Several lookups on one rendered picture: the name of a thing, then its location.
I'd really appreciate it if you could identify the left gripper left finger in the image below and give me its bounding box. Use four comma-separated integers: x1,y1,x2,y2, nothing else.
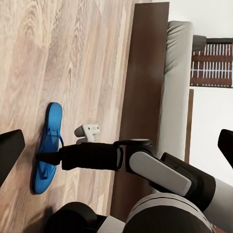
0,129,25,187

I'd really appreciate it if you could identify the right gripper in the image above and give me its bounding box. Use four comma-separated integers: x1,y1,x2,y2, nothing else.
35,142,103,170

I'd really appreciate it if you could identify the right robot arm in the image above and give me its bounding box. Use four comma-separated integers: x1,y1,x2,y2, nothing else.
35,124,233,233

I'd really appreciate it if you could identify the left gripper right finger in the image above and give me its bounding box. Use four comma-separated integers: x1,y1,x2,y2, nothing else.
217,129,233,168

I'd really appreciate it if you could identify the sandal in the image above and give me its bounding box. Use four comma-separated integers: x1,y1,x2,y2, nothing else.
33,102,64,195

